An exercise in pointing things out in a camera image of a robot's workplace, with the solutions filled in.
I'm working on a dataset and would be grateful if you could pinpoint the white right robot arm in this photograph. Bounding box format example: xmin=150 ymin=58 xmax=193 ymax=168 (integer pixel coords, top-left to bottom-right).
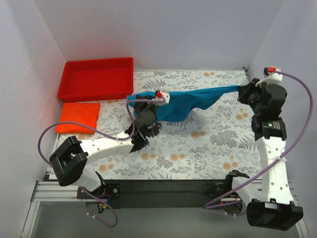
xmin=224 ymin=78 xmax=304 ymax=231

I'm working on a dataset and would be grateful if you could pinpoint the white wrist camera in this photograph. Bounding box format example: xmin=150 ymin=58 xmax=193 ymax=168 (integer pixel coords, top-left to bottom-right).
xmin=155 ymin=91 xmax=170 ymax=105
xmin=262 ymin=66 xmax=283 ymax=85

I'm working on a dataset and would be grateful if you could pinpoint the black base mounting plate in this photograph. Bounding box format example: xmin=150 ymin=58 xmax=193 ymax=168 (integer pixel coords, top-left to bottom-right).
xmin=76 ymin=179 xmax=245 ymax=215

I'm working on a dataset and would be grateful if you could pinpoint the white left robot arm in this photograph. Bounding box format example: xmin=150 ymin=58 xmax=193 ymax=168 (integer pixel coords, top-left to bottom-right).
xmin=50 ymin=91 xmax=170 ymax=198

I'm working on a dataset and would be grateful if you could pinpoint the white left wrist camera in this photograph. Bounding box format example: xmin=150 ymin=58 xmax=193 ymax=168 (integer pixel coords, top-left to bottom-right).
xmin=155 ymin=91 xmax=170 ymax=105

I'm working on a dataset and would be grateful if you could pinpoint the red plastic tray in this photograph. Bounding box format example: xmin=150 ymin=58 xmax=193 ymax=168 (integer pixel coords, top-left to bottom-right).
xmin=57 ymin=57 xmax=134 ymax=102

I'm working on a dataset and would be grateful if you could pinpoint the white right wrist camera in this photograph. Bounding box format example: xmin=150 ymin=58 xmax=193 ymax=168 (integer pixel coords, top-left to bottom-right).
xmin=262 ymin=66 xmax=283 ymax=85

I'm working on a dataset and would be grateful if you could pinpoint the teal t shirt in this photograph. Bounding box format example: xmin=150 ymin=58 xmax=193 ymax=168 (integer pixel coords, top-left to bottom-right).
xmin=146 ymin=85 xmax=241 ymax=122

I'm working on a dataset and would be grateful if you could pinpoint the folded orange t shirt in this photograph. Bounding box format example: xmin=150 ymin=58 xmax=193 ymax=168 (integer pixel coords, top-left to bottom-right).
xmin=55 ymin=103 xmax=101 ymax=134

